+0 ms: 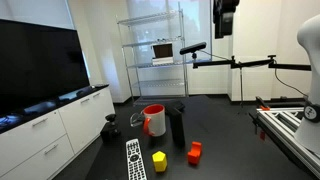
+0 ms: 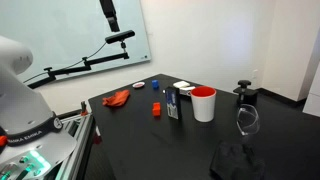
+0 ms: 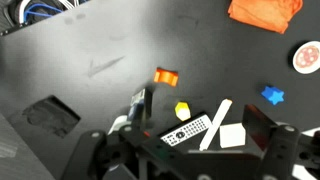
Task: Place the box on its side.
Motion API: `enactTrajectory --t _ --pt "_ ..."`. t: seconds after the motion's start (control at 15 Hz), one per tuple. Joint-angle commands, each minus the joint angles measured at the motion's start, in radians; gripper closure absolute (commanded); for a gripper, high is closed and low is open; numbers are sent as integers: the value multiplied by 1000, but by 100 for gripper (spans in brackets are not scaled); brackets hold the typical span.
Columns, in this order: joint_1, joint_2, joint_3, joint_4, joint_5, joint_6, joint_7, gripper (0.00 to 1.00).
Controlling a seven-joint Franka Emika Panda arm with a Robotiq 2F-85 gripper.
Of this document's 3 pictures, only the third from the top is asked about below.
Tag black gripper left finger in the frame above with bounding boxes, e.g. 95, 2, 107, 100
60, 88, 153, 180

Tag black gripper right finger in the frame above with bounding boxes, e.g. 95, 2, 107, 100
242, 104, 320, 180

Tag small dark blue box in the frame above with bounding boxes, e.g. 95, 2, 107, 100
128, 89, 146, 121

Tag blue star block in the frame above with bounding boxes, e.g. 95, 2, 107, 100
261, 86, 284, 105

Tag white square card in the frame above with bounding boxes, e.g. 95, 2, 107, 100
220, 123, 246, 148

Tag white marker pen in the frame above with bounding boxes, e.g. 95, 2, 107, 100
199, 99, 232, 151

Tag grey remote control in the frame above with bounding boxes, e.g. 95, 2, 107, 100
160, 114, 211, 147

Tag round white patterned plate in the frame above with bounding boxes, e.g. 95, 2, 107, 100
292, 41, 320, 74

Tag yellow hexagonal block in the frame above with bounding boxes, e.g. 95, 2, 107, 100
175, 102, 191, 121

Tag orange plastic block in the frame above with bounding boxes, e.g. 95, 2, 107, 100
154, 68, 179, 87

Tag orange cloth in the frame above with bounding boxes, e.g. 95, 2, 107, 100
228, 0, 303, 34

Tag blue and white cables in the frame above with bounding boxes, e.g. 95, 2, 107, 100
3, 0, 91, 27

